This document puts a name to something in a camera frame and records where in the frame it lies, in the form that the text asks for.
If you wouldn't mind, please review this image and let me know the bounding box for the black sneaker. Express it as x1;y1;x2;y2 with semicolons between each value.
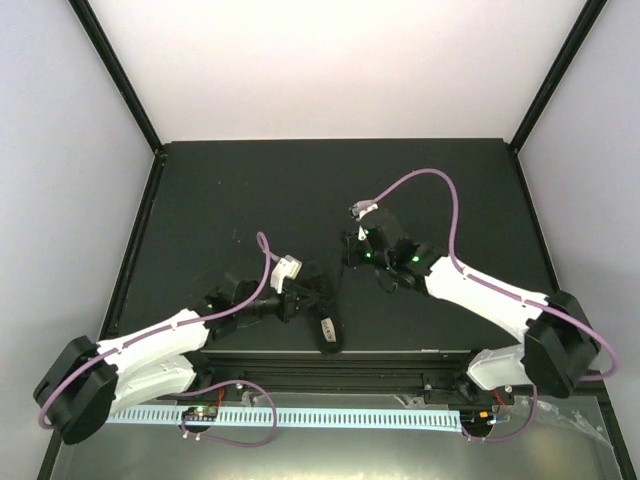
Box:
295;260;344;355

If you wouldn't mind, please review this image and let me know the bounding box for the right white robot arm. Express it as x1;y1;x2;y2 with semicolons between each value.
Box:
342;201;601;403

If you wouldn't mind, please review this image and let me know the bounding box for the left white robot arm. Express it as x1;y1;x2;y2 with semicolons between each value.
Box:
34;279;321;445

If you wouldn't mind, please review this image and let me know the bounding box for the left small circuit board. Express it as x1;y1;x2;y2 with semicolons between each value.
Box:
182;406;218;421

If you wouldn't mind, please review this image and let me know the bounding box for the small circuit board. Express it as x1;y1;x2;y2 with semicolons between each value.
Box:
460;410;502;426
182;406;218;421

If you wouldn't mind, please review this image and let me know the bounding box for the right small circuit board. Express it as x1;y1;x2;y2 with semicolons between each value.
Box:
460;410;502;426

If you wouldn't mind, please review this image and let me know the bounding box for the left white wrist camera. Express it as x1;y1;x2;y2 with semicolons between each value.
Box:
270;255;303;294

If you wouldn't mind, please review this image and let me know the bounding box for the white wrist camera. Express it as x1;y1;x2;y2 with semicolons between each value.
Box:
270;255;303;294
349;200;378;221

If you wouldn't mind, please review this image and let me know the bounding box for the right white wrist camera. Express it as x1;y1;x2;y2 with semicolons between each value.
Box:
349;200;378;221

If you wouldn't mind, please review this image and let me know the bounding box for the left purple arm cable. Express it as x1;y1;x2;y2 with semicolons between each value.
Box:
38;231;284;431

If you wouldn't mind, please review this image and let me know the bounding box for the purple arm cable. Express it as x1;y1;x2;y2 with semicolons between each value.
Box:
38;231;284;431
372;168;619;384

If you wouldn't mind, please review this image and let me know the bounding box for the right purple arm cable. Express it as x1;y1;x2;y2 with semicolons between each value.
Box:
372;168;619;384

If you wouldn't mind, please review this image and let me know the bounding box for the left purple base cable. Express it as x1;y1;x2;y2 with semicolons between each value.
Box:
179;379;279;446

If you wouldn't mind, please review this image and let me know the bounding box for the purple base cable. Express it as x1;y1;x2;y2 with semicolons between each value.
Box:
460;387;540;445
179;379;279;446

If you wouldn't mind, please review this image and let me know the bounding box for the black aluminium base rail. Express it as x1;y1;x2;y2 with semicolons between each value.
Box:
198;352;480;403

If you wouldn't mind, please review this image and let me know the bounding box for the white slotted cable duct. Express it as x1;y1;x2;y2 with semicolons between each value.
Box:
107;405;462;433

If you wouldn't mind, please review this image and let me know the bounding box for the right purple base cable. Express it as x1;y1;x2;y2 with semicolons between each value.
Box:
460;387;540;445

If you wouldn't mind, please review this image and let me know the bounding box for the right black frame post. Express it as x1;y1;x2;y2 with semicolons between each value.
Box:
509;0;608;154

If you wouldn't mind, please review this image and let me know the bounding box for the black frame post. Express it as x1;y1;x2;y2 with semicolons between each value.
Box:
509;0;608;154
68;0;163;154

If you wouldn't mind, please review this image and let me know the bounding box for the left black frame post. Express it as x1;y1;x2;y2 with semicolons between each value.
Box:
68;0;163;154

